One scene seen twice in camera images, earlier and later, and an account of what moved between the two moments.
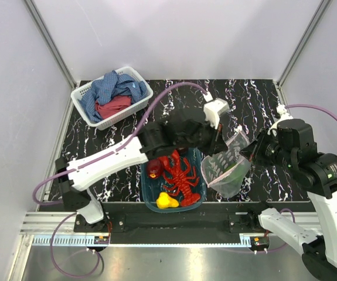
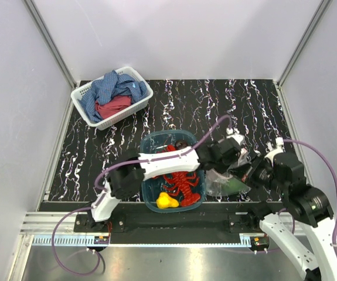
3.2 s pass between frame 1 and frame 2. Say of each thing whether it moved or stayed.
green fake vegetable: moved
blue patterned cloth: stayed
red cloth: stayed
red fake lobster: stayed
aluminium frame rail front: stayed
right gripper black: moved
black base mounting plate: stayed
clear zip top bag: moved
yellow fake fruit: stayed
